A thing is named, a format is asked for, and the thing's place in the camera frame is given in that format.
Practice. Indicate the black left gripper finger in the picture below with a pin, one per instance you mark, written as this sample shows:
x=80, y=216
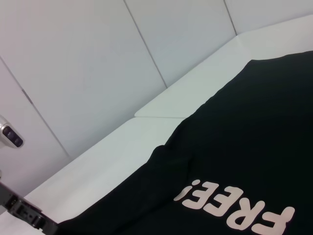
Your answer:
x=50, y=227

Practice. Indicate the black shirt with FREE print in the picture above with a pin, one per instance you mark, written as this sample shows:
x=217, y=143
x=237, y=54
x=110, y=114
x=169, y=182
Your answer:
x=232, y=134

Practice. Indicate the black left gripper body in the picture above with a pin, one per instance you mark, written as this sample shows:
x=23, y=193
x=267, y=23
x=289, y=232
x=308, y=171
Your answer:
x=22, y=208

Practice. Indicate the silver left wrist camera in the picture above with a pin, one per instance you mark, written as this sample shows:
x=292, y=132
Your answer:
x=9, y=135

